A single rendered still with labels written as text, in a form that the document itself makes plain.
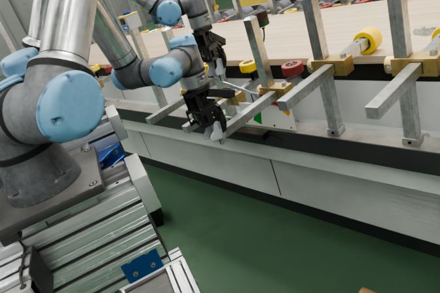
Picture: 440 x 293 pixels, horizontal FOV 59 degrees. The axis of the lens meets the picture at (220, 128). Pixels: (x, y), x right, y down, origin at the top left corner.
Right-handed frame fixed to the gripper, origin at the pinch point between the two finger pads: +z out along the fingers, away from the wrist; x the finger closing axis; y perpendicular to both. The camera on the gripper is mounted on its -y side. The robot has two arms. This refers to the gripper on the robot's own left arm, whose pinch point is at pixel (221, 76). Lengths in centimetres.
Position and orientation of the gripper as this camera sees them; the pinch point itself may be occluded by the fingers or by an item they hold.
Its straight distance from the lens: 148.1
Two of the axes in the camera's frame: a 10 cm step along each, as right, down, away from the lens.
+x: 8.3, -0.3, -5.5
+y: -4.7, 4.9, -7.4
